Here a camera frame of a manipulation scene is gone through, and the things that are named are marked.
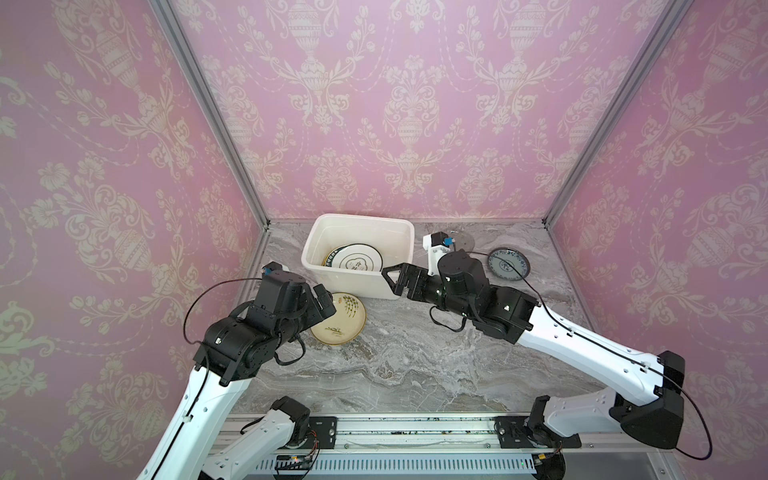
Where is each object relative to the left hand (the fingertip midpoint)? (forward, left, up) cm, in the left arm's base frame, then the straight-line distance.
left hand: (321, 305), depth 66 cm
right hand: (+5, -16, +5) cm, 18 cm away
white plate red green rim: (+31, +6, -22) cm, 39 cm away
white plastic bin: (+40, -16, -21) cm, 48 cm away
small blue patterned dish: (+36, -61, -27) cm, 76 cm away
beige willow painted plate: (+8, -1, -28) cm, 29 cm away
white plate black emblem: (+33, -4, -24) cm, 41 cm away
